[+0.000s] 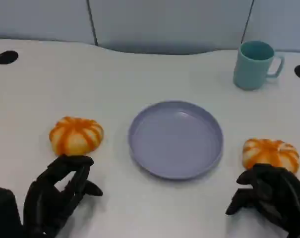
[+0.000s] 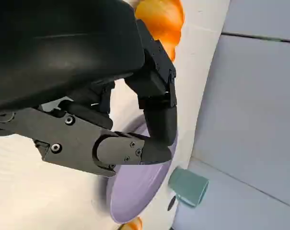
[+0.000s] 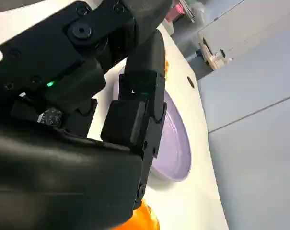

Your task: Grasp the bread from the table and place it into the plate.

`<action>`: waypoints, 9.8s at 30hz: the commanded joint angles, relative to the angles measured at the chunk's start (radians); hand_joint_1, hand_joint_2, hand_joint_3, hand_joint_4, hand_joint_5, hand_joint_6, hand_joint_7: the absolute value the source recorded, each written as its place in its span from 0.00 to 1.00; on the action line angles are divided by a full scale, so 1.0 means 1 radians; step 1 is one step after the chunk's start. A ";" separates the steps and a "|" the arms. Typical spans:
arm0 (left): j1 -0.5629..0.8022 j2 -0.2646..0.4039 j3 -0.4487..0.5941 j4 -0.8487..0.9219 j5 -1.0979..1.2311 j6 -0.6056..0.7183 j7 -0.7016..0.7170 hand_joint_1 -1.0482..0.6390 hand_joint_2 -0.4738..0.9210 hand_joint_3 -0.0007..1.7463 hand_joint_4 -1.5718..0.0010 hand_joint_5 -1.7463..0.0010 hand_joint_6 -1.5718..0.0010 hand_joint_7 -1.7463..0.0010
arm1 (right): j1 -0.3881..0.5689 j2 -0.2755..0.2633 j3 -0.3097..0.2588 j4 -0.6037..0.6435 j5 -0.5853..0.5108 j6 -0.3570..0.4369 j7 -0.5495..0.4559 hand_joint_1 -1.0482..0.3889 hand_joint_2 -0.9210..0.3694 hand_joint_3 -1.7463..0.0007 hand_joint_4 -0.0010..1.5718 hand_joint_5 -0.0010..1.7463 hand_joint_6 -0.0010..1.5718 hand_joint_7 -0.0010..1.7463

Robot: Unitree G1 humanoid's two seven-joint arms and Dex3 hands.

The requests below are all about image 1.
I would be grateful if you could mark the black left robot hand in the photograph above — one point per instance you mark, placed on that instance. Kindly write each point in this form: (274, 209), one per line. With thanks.
(45, 198)

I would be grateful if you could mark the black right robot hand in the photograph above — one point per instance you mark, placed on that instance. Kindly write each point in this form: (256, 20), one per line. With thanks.
(281, 198)

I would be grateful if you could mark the orange and white bread roll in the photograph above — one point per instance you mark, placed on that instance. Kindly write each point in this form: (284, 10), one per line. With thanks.
(75, 136)
(268, 153)

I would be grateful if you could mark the lilac plate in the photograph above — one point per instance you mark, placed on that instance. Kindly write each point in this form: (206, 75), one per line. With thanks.
(177, 141)

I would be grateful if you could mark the pale green mug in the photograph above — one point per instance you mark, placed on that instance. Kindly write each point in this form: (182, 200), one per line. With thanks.
(249, 72)

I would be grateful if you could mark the grey partition panel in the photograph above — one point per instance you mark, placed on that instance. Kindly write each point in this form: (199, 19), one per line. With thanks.
(40, 17)
(283, 19)
(169, 22)

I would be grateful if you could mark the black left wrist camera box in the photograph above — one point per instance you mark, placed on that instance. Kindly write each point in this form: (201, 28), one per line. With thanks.
(4, 213)

